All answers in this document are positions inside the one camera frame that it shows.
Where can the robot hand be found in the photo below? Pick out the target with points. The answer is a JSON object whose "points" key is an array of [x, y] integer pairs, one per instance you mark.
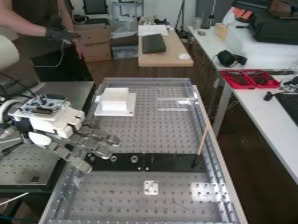
{"points": [[57, 121]]}

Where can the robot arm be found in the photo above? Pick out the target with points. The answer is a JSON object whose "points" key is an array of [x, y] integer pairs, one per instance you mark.
{"points": [[11, 116]]}

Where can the small metal nut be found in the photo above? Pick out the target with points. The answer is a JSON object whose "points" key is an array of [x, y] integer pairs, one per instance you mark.
{"points": [[113, 158]]}

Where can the large metal nut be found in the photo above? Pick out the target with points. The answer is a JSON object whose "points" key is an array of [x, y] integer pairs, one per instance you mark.
{"points": [[134, 158]]}

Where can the small white box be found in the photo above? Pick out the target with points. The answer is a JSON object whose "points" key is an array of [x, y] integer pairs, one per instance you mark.
{"points": [[114, 99]]}

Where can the cardboard box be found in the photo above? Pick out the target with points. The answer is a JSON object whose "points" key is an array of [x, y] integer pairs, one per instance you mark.
{"points": [[94, 41]]}

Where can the black plate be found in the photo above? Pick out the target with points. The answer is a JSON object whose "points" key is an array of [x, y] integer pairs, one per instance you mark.
{"points": [[168, 162]]}

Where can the small square metal plate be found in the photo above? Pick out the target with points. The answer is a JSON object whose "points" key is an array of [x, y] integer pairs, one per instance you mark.
{"points": [[150, 187]]}

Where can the person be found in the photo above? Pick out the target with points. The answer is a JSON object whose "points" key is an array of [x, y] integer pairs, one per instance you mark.
{"points": [[27, 20]]}

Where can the black flat case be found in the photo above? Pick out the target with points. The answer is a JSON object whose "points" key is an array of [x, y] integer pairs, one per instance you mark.
{"points": [[153, 43]]}

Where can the wooden table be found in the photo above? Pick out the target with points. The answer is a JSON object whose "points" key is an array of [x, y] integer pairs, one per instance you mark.
{"points": [[170, 55]]}

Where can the thin stick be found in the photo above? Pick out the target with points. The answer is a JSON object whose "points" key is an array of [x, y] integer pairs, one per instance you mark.
{"points": [[203, 133]]}

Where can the white computer mouse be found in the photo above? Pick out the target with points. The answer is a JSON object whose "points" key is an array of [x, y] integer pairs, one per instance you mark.
{"points": [[183, 56]]}

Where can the clear box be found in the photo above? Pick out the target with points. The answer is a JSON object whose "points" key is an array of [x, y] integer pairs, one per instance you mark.
{"points": [[213, 150]]}

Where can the red tray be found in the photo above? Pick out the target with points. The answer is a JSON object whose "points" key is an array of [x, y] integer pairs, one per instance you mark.
{"points": [[262, 77], [238, 79]]}

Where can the black headphones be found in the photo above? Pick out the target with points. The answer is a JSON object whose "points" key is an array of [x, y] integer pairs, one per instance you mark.
{"points": [[230, 58]]}

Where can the white desk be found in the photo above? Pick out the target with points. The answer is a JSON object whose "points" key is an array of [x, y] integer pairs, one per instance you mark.
{"points": [[266, 120], [266, 56]]}

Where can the small black object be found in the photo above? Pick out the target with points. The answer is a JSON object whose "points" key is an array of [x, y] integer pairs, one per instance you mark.
{"points": [[267, 96]]}

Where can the black keyboard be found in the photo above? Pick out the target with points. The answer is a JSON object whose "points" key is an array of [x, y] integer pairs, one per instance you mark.
{"points": [[289, 106]]}

